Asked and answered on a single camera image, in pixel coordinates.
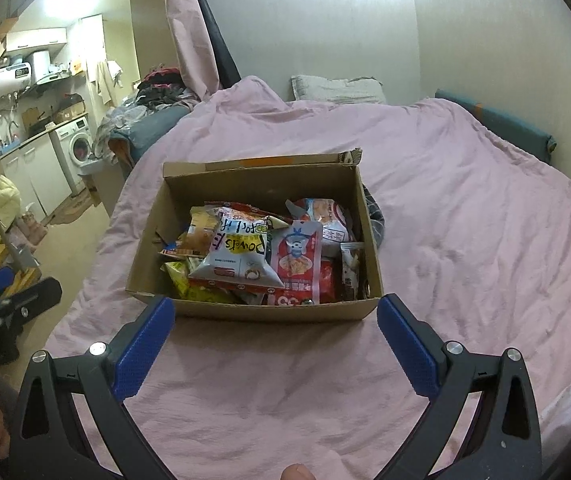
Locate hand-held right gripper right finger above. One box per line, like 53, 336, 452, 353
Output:
375, 293, 545, 480

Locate grey pillow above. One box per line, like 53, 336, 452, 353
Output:
290, 75, 386, 106

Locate white kitchen cabinet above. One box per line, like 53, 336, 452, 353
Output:
0, 135, 74, 221

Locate pile of clothes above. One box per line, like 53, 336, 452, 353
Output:
96, 65, 201, 161

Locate teal cushion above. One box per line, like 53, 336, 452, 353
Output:
434, 88, 556, 163

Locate person's right hand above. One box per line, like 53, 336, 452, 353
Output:
282, 462, 316, 480

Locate white pink patterned cloth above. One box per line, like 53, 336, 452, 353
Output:
540, 385, 571, 441

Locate orange brown snack packet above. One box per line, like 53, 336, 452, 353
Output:
160, 205, 221, 258

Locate pink fuzzy slippers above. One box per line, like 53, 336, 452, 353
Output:
16, 210, 49, 246

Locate dark upright panel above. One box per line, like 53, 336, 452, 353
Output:
183, 0, 242, 93

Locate plain yellow snack packet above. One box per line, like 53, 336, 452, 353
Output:
163, 260, 239, 305

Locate white wall cabinet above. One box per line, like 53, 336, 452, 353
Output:
3, 27, 69, 53

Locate red packet with blue figure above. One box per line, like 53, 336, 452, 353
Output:
270, 222, 323, 306

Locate hanging white towel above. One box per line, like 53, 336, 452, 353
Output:
94, 60, 124, 108

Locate white yellow-label snack packet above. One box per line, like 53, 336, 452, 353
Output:
188, 207, 286, 291

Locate wooden rack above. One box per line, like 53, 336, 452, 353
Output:
0, 240, 41, 301

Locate pink blanket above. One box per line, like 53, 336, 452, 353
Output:
46, 76, 571, 480

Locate pink curtain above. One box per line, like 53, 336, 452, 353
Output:
163, 0, 216, 101

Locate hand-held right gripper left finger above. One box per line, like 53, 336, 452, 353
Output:
8, 295, 176, 480

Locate white washing machine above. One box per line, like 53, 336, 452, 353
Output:
50, 116, 94, 196

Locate patterned floor rug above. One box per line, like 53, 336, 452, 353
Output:
46, 192, 99, 226

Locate grey striped cloth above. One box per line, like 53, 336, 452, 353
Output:
363, 185, 387, 248

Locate red snack packet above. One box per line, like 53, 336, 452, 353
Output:
315, 257, 346, 303

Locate brown cardboard box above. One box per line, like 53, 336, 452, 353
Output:
124, 147, 385, 325

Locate small brown carton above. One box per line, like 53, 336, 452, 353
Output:
53, 100, 86, 123

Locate white water heater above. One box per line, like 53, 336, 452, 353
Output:
0, 62, 34, 103

